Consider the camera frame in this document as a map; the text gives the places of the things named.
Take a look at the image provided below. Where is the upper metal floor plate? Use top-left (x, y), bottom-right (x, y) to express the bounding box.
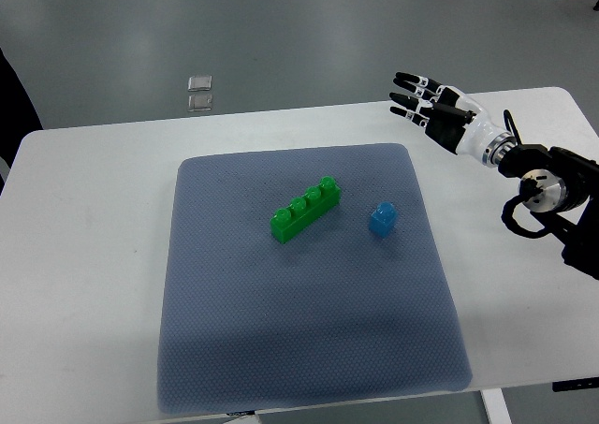
top-left (187, 75), bottom-right (212, 92)

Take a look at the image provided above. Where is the black table control panel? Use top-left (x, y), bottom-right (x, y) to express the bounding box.
top-left (551, 377), bottom-right (599, 392)

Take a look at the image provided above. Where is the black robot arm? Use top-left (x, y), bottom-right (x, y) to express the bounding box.
top-left (498, 110), bottom-right (598, 279)

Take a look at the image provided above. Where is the blue-grey foam mat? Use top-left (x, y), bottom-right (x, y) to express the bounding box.
top-left (157, 143), bottom-right (472, 414)

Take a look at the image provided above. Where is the white table leg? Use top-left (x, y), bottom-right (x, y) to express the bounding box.
top-left (480, 388), bottom-right (512, 424)

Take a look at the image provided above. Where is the dark object at left edge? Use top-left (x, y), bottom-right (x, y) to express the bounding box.
top-left (0, 52), bottom-right (43, 168)

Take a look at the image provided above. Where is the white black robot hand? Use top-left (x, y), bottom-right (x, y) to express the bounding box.
top-left (389, 72), bottom-right (518, 167)

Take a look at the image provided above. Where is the blue toy block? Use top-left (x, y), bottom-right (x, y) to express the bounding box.
top-left (369, 201), bottom-right (398, 238)

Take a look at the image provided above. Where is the green toy brick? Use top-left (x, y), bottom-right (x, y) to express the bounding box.
top-left (270, 176), bottom-right (341, 244)

